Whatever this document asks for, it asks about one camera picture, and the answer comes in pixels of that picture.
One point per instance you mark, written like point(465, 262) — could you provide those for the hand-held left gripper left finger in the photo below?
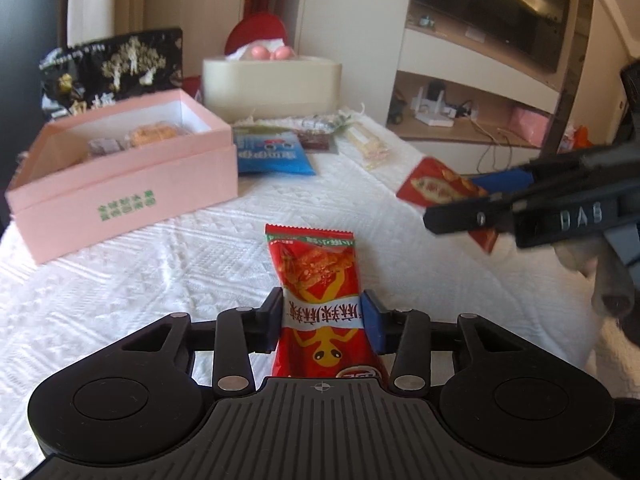
point(270, 325)

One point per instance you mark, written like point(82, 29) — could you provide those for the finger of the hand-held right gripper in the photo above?
point(500, 180)
point(470, 215)

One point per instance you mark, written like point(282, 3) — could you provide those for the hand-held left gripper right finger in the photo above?
point(374, 322)

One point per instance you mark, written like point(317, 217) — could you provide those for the small red snack packet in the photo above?
point(430, 185)

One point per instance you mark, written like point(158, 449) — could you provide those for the long red snack packet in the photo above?
point(320, 280)

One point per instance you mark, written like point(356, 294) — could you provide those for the pale wafer packet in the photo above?
point(370, 147)

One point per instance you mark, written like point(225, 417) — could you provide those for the blue snack packet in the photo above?
point(275, 157)

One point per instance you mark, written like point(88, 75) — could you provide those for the small dark brown packet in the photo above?
point(317, 142)

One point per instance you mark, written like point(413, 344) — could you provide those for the clear packet green label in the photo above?
point(325, 122)

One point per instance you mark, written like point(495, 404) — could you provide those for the pink cardboard box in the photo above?
point(125, 200)

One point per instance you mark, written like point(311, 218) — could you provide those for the pink storage bag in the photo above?
point(530, 120)

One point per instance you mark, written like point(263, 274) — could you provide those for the orange toy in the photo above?
point(580, 139)

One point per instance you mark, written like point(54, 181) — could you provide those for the white power strip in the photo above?
point(457, 110)

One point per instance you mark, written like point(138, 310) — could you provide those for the white router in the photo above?
point(434, 117)

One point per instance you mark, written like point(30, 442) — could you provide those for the white textured tablecloth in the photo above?
point(175, 270)

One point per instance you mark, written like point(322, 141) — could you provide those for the small toy car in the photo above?
point(397, 110)

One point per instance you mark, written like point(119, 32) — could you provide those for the white wooden shelf unit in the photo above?
point(450, 60)

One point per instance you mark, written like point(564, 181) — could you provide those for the small white card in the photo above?
point(475, 35)

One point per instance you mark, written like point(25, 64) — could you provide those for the black television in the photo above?
point(490, 5)

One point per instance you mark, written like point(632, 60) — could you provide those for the beige tissue box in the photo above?
point(270, 90)

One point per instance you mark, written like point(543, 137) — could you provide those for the red round chair back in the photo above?
point(255, 30)

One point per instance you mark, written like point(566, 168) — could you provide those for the black snack bag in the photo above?
point(125, 60)

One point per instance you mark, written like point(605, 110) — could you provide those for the beige curtain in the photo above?
point(105, 0)

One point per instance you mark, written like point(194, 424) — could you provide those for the tall black cabinet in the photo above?
point(30, 20)

